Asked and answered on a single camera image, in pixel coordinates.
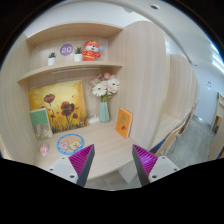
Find light blue vase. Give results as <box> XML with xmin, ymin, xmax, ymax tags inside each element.
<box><xmin>99</xmin><ymin>102</ymin><xmax>110</xmax><ymax>123</ymax></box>

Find wooden chair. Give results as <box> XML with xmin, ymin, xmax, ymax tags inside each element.
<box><xmin>150</xmin><ymin>105</ymin><xmax>195</xmax><ymax>155</ymax></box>

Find orange book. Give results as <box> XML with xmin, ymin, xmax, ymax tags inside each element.
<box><xmin>116</xmin><ymin>108</ymin><xmax>133</xmax><ymax>138</ymax></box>

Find round blue cartoon mouse pad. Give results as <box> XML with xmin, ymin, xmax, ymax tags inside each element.
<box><xmin>57</xmin><ymin>134</ymin><xmax>84</xmax><ymax>155</ymax></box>

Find small potted plant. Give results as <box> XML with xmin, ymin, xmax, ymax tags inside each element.
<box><xmin>74</xmin><ymin>47</ymin><xmax>83</xmax><ymax>62</ymax></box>
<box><xmin>48</xmin><ymin>52</ymin><xmax>56</xmax><ymax>66</ymax></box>

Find pink computer mouse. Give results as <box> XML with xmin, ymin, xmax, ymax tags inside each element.
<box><xmin>40</xmin><ymin>144</ymin><xmax>49</xmax><ymax>156</ymax></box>

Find right small potted plant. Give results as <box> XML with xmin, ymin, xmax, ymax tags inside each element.
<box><xmin>74</xmin><ymin>47</ymin><xmax>83</xmax><ymax>62</ymax></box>

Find wooden wall shelf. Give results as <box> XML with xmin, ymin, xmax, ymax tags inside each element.
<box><xmin>19</xmin><ymin>21</ymin><xmax>122</xmax><ymax>82</ymax></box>

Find pink and white flower bouquet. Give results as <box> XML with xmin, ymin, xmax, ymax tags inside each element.
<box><xmin>90</xmin><ymin>73</ymin><xmax>120</xmax><ymax>102</ymax></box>

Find red plush toy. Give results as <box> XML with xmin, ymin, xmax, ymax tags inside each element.
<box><xmin>81</xmin><ymin>41</ymin><xmax>103</xmax><ymax>61</ymax></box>

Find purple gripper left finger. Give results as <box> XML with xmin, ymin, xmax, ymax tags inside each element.
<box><xmin>48</xmin><ymin>144</ymin><xmax>95</xmax><ymax>187</ymax></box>

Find left small potted plant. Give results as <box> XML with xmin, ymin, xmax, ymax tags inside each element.
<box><xmin>48</xmin><ymin>52</ymin><xmax>56</xmax><ymax>66</ymax></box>

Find yellow poppy flower painting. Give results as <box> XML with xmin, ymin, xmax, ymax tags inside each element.
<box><xmin>29</xmin><ymin>80</ymin><xmax>88</xmax><ymax>133</ymax></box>

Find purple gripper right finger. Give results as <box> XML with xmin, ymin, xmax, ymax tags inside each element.
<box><xmin>132</xmin><ymin>145</ymin><xmax>179</xmax><ymax>186</ymax></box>

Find purple round number sign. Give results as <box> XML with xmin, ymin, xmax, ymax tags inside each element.
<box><xmin>60</xmin><ymin>44</ymin><xmax>73</xmax><ymax>56</ymax></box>

